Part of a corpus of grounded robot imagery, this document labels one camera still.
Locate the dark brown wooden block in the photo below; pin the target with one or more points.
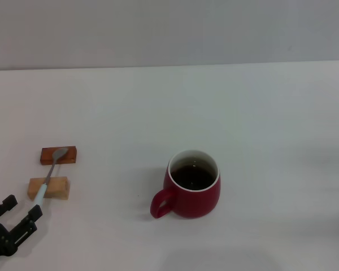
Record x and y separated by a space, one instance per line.
72 155

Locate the dark coffee liquid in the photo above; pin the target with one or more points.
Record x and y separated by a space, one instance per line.
192 178

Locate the red ceramic cup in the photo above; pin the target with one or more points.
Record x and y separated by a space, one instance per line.
192 201

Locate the light tan wooden block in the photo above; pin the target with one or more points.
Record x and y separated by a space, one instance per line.
58 187

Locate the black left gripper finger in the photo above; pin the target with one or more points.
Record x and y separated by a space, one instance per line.
31 223
9 203

